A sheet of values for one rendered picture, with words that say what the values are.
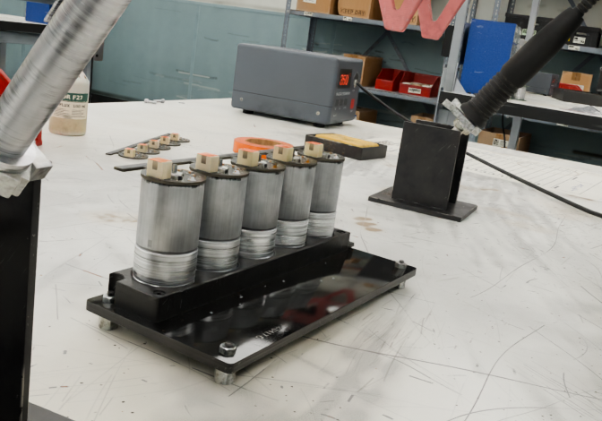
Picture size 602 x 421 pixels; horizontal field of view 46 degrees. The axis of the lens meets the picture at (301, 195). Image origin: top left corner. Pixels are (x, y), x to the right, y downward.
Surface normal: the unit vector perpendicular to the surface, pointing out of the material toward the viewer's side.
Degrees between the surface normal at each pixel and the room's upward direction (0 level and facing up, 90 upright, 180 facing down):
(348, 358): 0
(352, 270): 0
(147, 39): 90
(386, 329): 0
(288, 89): 90
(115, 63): 90
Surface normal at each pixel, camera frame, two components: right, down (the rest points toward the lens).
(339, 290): 0.14, -0.97
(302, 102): -0.38, 0.15
